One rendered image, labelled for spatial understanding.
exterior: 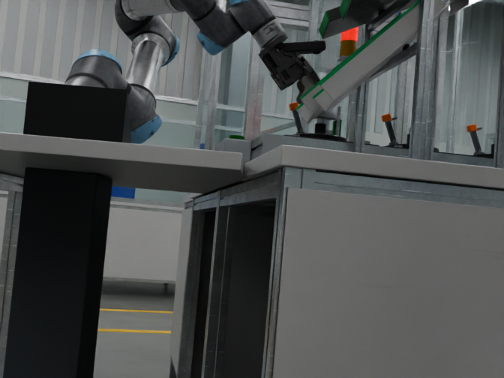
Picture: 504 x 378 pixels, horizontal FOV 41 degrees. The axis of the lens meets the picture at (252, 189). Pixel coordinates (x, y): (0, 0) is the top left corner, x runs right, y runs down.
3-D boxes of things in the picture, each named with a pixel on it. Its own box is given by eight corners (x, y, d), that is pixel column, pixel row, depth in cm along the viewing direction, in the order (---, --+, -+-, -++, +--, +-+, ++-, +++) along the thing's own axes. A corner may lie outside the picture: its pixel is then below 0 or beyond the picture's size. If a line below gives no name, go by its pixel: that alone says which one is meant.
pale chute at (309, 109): (313, 114, 140) (298, 97, 140) (307, 124, 153) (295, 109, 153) (414, 28, 141) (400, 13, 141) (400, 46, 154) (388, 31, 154)
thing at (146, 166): (-187, 133, 109) (-185, 116, 109) (11, 177, 199) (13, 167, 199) (241, 170, 109) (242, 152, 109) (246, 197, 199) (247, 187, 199)
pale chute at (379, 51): (334, 101, 125) (319, 83, 125) (326, 113, 138) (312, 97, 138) (447, 6, 126) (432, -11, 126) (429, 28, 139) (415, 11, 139)
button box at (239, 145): (222, 161, 167) (224, 136, 168) (212, 167, 188) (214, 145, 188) (250, 163, 168) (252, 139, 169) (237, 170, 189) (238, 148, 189)
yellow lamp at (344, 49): (342, 55, 194) (343, 38, 194) (337, 59, 198) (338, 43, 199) (358, 57, 194) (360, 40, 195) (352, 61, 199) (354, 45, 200)
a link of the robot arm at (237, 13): (227, 4, 177) (253, -16, 175) (251, 39, 178) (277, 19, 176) (223, 1, 169) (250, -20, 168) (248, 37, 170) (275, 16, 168)
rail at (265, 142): (259, 175, 153) (264, 129, 154) (213, 192, 241) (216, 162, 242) (283, 178, 154) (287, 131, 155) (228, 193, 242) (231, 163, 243)
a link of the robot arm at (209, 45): (185, 19, 175) (219, -6, 173) (211, 52, 181) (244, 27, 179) (188, 30, 168) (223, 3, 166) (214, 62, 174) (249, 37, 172)
